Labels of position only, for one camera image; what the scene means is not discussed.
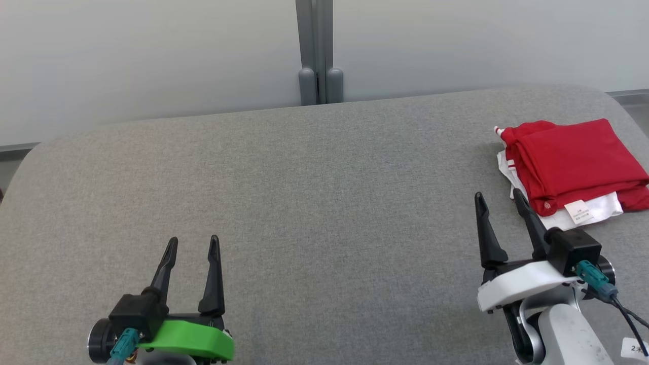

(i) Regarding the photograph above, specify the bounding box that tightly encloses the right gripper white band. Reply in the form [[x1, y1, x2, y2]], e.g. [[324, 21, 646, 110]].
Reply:
[[474, 188, 580, 313]]

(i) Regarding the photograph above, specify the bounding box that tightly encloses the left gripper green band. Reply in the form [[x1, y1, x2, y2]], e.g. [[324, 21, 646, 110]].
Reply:
[[137, 235, 235, 363]]

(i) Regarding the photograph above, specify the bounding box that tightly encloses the red and white garment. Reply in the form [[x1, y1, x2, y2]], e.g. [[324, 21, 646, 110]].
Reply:
[[494, 118, 649, 231]]

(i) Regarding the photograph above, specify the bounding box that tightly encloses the left camera cable teal plug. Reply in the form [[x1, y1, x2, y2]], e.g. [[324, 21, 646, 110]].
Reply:
[[105, 328, 140, 365]]

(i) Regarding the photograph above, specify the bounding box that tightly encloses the white cable label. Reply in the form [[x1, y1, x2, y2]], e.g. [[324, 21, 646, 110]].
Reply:
[[621, 337, 649, 363]]

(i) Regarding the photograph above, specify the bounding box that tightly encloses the narrow grey partition post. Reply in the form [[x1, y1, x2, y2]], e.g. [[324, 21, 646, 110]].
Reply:
[[296, 0, 344, 105]]

